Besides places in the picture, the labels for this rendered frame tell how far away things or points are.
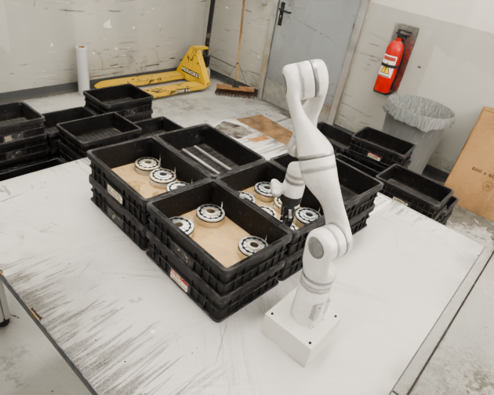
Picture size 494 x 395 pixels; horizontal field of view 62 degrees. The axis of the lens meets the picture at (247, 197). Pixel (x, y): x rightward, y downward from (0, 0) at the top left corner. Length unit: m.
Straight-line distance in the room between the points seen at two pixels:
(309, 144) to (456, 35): 3.17
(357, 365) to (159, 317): 0.61
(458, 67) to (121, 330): 3.52
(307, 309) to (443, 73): 3.22
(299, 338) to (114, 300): 0.58
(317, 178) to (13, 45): 3.77
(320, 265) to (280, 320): 0.25
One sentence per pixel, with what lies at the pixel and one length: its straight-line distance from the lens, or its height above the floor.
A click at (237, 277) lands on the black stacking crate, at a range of 1.23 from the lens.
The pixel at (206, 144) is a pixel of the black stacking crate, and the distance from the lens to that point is 2.00.
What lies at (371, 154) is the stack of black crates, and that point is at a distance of 3.06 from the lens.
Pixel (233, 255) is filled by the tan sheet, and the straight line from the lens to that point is 1.36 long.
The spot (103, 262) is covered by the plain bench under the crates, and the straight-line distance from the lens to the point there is 1.51.
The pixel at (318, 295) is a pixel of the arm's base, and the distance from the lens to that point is 1.18.
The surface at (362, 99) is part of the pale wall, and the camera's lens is 4.47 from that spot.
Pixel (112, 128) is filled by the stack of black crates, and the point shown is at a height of 0.49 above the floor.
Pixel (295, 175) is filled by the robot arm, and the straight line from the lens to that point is 1.35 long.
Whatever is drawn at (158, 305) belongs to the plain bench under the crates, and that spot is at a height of 0.70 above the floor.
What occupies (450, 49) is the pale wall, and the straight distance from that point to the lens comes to 4.13.
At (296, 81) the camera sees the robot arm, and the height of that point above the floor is 1.44.
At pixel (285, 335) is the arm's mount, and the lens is 1.26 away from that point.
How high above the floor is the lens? 1.73
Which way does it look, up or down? 33 degrees down
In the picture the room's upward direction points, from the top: 11 degrees clockwise
